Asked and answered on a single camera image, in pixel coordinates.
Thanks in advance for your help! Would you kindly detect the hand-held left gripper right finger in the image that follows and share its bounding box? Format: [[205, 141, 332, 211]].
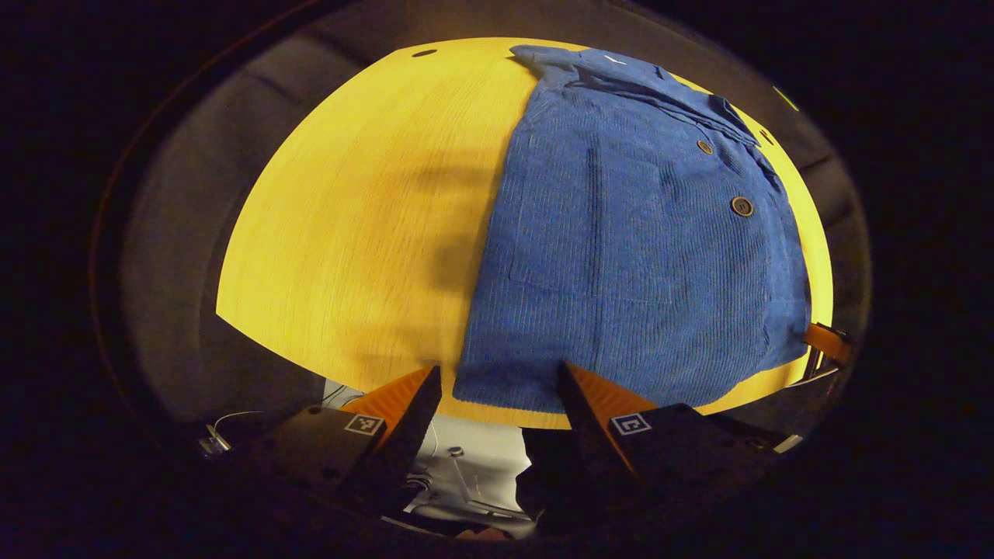
[[556, 359, 781, 530]]

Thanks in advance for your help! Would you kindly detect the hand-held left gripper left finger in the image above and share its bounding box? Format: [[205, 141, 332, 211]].
[[233, 365, 443, 513]]

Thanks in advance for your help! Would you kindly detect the blue corduroy shirt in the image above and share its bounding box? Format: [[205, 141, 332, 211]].
[[452, 44, 812, 415]]

